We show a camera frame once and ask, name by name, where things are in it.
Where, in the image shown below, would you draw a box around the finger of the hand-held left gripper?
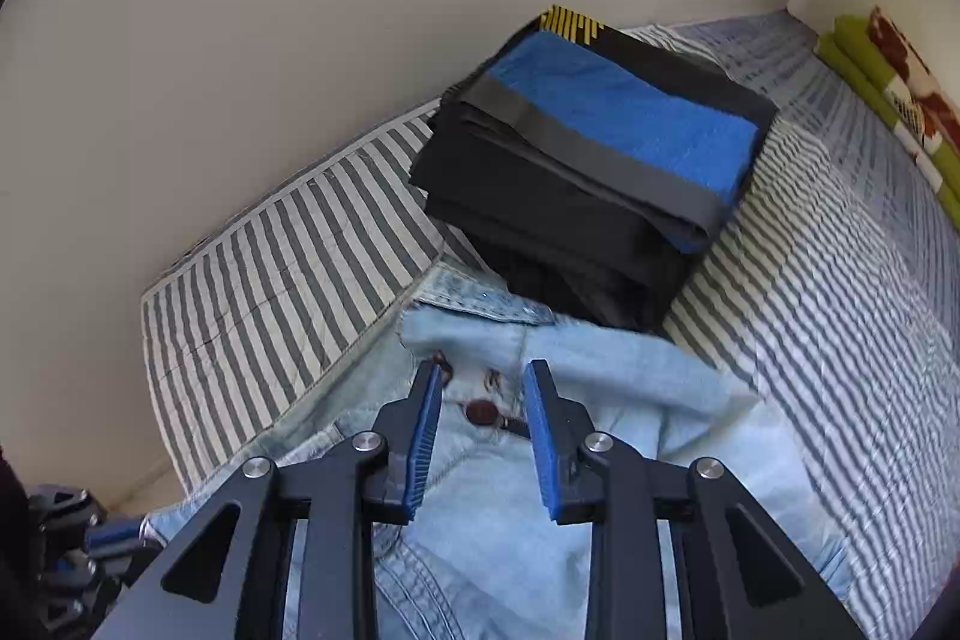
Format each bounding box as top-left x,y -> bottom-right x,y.
84,514 -> 166,560

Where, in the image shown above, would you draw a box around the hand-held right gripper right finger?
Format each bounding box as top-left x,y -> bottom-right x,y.
523,358 -> 863,640

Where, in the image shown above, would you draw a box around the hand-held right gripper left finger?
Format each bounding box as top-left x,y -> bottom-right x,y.
94,359 -> 445,640

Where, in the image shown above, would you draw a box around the light blue denim pants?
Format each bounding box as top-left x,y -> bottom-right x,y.
142,261 -> 852,640

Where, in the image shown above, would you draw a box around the stack of black folded pants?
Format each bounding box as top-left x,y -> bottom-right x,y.
409,6 -> 781,333

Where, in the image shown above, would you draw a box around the blue and grey folded garment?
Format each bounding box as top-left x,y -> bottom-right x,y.
442,31 -> 762,255

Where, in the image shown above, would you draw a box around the grey white striped quilt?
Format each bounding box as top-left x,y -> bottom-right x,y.
141,14 -> 960,640

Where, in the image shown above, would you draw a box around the yellow black patterned garment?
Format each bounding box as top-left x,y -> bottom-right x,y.
540,5 -> 607,45

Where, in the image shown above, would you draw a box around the green floral folded blanket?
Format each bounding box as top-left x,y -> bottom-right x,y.
816,6 -> 960,206

